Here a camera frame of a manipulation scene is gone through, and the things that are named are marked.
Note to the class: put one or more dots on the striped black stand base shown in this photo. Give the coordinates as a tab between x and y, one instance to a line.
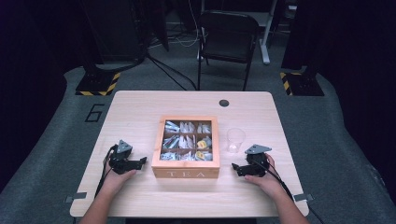
303	84
96	84

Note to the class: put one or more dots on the wooden tea box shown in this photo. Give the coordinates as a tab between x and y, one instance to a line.
186	173

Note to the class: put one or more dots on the wooden glass box lid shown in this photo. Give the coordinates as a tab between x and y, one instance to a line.
157	140

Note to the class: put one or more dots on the pile of silver printed tea packets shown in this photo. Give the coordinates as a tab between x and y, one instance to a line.
171	127

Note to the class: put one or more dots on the clear plastic cup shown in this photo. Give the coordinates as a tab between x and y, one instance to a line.
235	140

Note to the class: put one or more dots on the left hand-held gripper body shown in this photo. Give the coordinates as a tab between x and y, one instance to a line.
123	155

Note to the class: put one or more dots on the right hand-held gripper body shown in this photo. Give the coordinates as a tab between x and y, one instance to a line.
257	159

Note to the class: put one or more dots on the pile of yellow label tea packets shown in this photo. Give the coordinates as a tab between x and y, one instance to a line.
202	144

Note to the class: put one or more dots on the black equipment stand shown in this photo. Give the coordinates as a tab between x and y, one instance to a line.
115	28

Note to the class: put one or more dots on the white desk leg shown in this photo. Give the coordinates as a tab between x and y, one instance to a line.
266	46

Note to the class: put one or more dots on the pile of white tea packets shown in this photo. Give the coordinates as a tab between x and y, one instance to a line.
186	142

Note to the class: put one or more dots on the grey tape strip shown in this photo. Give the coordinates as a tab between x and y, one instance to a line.
76	197
302	197

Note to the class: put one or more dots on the person's right hand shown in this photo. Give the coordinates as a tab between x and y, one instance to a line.
269	183

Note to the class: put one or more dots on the person's left hand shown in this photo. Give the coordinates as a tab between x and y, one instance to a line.
116	183

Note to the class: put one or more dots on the black folding chair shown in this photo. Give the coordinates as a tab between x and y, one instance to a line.
229	40

